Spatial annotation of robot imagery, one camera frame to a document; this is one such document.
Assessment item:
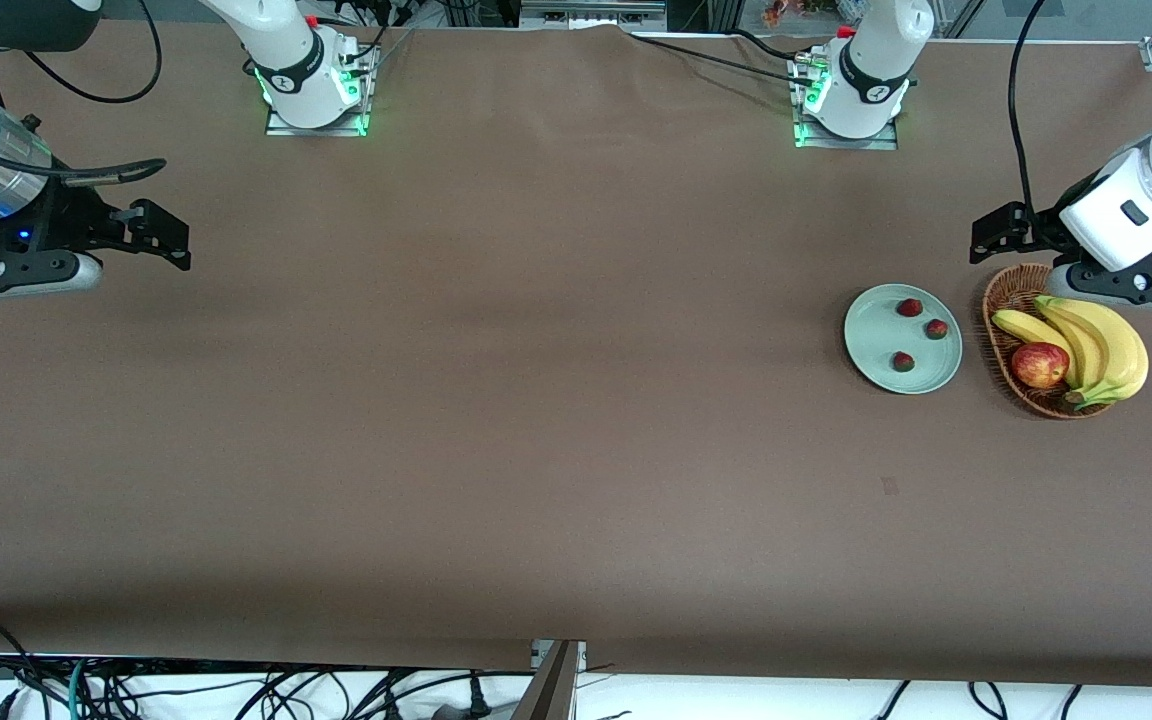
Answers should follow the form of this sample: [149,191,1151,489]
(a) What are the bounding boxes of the light green round plate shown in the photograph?
[843,283,964,396]

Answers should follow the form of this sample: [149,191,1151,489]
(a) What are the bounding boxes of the brown wicker basket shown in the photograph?
[982,263,1122,420]

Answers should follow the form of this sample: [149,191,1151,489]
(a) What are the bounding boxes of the yellow banana bunch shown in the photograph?
[993,294,1150,411]

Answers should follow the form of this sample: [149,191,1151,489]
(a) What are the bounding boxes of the red apple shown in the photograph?
[1011,342,1071,390]

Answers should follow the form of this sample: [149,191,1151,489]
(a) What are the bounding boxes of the colourful plastic toys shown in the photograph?
[761,0,842,27]

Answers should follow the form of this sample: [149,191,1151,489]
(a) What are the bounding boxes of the grey metal box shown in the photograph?
[521,0,667,30]

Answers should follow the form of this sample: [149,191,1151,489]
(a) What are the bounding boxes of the table cover sheet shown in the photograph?
[0,18,1152,689]

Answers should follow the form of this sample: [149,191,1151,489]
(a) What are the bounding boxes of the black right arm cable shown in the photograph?
[0,0,169,189]

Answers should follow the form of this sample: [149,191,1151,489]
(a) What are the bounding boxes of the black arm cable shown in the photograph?
[1008,0,1047,213]
[0,0,169,189]

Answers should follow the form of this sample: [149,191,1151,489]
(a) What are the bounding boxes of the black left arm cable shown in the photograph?
[1008,0,1047,213]

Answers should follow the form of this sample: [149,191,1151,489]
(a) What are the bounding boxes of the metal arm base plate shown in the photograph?
[266,103,370,138]
[794,115,899,151]

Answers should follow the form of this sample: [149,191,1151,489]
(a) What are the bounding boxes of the thin black base cable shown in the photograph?
[631,35,817,79]
[731,28,805,61]

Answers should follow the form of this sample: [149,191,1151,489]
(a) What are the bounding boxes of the aluminium frame beam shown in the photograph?
[511,640,587,720]

